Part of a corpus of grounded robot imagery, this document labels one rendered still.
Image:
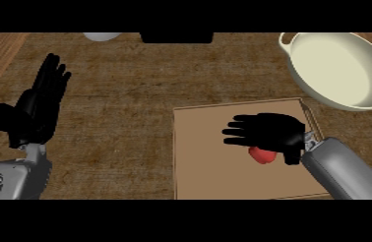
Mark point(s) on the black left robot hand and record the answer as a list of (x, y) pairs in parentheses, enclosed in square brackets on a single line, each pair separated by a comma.
[(42, 98)]

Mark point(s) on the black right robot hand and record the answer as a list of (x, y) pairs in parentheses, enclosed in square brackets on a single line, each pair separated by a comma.
[(271, 129)]

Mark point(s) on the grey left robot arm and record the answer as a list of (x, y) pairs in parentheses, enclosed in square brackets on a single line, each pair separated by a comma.
[(27, 173)]

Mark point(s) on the red bell pepper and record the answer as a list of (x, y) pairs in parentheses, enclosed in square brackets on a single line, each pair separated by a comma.
[(262, 156)]

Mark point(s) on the brown flat tray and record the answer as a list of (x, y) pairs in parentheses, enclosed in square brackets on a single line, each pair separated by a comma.
[(232, 173)]

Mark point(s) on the cream pot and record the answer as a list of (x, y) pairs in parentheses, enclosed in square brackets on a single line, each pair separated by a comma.
[(334, 69)]

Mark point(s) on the white round bowl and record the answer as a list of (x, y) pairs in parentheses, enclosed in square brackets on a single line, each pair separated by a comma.
[(102, 36)]

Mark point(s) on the black appliance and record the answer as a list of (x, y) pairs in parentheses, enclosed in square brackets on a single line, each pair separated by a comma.
[(176, 38)]

